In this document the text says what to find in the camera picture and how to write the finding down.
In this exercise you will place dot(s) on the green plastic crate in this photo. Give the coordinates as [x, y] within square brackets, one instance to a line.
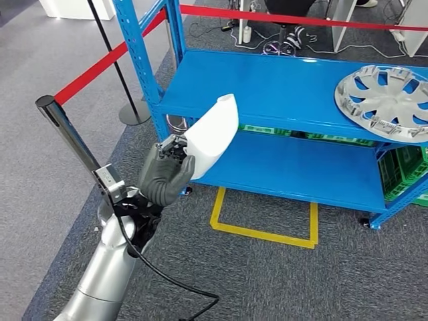
[398, 173]
[267, 129]
[341, 139]

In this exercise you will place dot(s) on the white power strip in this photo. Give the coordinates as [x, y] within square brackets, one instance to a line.
[398, 35]

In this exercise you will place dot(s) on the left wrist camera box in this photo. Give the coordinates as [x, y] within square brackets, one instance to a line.
[110, 181]

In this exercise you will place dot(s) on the white desk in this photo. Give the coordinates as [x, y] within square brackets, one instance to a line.
[416, 26]
[344, 22]

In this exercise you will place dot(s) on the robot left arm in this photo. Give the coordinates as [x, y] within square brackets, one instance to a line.
[106, 274]

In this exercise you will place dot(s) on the person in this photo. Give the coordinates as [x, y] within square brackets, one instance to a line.
[287, 5]
[366, 3]

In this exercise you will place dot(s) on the red barrier belt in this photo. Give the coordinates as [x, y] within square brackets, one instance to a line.
[100, 64]
[300, 18]

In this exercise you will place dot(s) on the black stanchion post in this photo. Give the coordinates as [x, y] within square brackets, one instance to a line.
[135, 114]

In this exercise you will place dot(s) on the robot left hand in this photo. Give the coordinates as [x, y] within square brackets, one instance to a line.
[160, 177]

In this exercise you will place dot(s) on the blue metal shelf rack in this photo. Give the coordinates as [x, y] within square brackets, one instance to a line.
[267, 84]

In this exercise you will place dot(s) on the white power adapter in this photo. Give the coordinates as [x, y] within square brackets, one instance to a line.
[247, 34]

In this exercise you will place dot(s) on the white plastic car part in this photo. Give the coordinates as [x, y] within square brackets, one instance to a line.
[210, 133]

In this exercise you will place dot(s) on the white display plinth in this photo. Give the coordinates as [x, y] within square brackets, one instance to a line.
[77, 9]

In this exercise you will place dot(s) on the silver wheel hubcap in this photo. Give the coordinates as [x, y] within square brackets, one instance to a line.
[388, 99]

